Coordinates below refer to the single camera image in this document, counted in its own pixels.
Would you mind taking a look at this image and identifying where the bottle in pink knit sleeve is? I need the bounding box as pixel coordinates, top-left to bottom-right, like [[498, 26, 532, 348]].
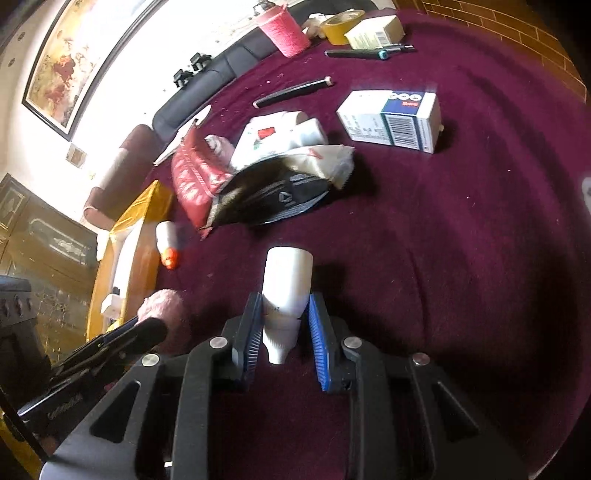
[[253, 0, 311, 58]]

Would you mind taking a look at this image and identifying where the framed wall painting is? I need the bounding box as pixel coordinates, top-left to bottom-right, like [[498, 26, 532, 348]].
[[22, 0, 167, 141]]

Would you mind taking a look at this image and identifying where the crumpled white tissue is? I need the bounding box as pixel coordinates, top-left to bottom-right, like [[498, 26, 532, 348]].
[[302, 13, 331, 38]]

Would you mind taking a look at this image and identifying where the white charger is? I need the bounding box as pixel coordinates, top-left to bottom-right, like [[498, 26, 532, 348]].
[[100, 286, 125, 319]]

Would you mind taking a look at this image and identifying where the white and blue box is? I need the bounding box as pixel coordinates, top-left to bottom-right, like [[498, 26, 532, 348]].
[[336, 90, 441, 154]]

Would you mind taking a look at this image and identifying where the brick-patterned wooden panel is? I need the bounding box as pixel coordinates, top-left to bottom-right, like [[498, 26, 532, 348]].
[[397, 0, 587, 116]]

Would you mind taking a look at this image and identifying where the dark wooden cabinet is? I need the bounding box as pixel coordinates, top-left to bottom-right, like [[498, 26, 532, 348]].
[[0, 173, 100, 370]]

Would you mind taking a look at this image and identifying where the white plastic cup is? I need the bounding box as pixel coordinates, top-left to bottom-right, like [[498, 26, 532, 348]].
[[291, 117, 328, 146]]

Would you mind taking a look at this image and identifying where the white packet with red label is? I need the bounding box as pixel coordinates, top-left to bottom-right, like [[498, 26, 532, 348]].
[[231, 111, 308, 169]]

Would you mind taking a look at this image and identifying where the black ribbed device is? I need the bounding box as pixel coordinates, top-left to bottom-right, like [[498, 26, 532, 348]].
[[0, 276, 35, 326]]

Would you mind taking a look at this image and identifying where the black marker with teal caps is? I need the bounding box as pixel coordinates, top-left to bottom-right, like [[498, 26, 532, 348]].
[[324, 48, 391, 61]]

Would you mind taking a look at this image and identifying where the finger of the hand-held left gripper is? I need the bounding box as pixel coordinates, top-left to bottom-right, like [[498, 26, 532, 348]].
[[85, 318, 139, 352], [51, 318, 168, 384]]

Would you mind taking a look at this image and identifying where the cream and green box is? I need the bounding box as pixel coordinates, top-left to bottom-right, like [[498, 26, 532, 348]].
[[344, 15, 406, 50]]

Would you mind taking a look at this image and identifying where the black pen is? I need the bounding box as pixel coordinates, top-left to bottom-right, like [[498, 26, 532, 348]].
[[253, 76, 334, 109]]

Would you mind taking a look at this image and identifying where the yellow tape roll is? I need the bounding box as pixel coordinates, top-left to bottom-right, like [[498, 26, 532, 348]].
[[321, 10, 365, 46]]

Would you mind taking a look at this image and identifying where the small white orange-capped bottle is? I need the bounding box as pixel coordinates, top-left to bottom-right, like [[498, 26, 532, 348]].
[[156, 220, 180, 270]]

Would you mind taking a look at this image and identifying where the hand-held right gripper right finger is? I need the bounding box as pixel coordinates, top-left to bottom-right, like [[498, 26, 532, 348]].
[[308, 293, 529, 480]]

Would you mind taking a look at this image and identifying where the pink and white rolled cloth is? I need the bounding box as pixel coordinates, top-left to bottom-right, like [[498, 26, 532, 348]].
[[205, 135, 236, 158]]

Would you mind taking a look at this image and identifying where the white snack packet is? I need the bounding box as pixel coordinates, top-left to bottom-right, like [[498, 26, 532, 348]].
[[281, 144, 356, 190]]

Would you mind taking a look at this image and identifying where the black snack packet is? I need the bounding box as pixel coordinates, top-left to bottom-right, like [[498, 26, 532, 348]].
[[203, 157, 333, 238]]

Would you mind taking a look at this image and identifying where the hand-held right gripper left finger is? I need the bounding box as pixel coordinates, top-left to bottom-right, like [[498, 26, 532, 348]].
[[39, 292, 264, 480]]

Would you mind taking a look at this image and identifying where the pink fluffy sponge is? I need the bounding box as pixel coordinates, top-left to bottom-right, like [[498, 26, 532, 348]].
[[137, 289, 185, 324]]

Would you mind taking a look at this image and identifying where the red snack packet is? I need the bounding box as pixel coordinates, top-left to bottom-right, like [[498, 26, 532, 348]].
[[171, 127, 234, 232]]

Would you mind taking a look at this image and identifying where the white plastic tube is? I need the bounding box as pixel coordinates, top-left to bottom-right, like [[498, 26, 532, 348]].
[[262, 247, 315, 365]]

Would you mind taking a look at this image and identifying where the black sofa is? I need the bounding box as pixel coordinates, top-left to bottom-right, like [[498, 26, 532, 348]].
[[152, 0, 398, 134]]

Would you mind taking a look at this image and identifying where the maroon armchair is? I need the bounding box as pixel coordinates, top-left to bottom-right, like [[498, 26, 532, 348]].
[[83, 124, 162, 229]]

